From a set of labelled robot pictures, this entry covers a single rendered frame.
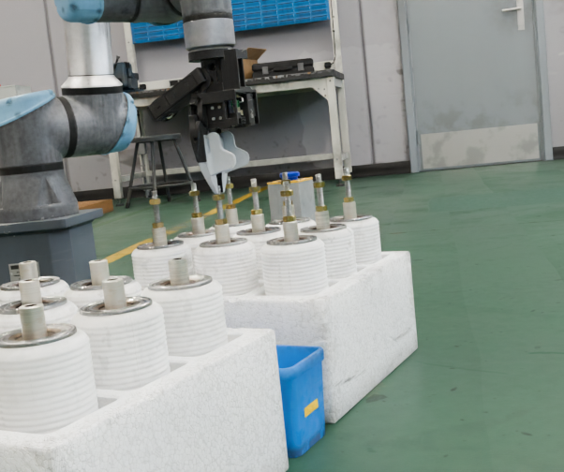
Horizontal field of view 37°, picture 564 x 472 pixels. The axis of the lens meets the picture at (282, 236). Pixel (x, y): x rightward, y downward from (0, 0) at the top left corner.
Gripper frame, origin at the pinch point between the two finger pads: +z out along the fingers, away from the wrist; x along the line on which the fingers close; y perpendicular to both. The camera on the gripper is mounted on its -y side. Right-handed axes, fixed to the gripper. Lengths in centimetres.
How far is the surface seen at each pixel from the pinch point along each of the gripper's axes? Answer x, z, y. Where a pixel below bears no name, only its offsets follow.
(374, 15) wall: 488, -82, -133
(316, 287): -2.7, 15.9, 16.6
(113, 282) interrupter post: -43.9, 6.5, 12.2
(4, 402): -59, 14, 11
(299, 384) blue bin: -18.9, 25.1, 20.1
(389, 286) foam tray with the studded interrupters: 18.4, 20.2, 20.5
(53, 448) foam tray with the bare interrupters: -62, 17, 18
